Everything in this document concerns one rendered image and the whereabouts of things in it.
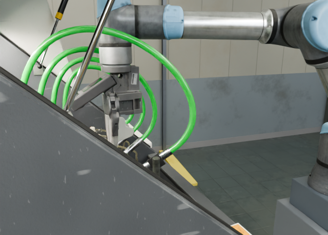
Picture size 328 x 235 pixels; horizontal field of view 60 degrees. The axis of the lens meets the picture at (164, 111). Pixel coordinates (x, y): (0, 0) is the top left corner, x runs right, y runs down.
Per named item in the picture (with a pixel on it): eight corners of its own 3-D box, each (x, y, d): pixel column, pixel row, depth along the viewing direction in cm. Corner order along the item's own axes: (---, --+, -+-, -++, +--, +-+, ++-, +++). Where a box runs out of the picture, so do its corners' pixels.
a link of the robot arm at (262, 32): (301, 8, 86) (139, 3, 81) (324, 4, 76) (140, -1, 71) (296, 47, 89) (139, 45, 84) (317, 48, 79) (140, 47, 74)
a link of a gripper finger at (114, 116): (120, 138, 67) (118, 101, 65) (113, 138, 66) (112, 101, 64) (114, 131, 71) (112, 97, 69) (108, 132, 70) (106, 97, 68)
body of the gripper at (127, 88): (143, 116, 69) (142, 66, 66) (108, 120, 65) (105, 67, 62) (132, 109, 76) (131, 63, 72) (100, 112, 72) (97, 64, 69)
